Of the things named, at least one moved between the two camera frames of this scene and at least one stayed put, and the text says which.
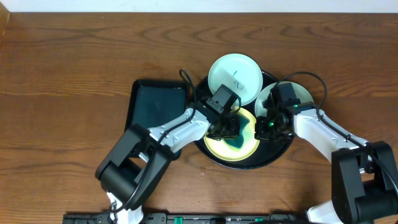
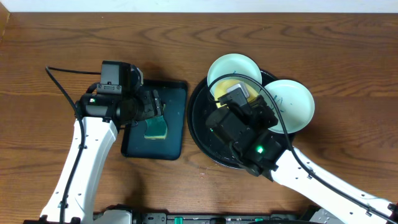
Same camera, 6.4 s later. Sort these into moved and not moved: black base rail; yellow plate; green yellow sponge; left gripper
Moved: green yellow sponge; left gripper; yellow plate
Not moved: black base rail
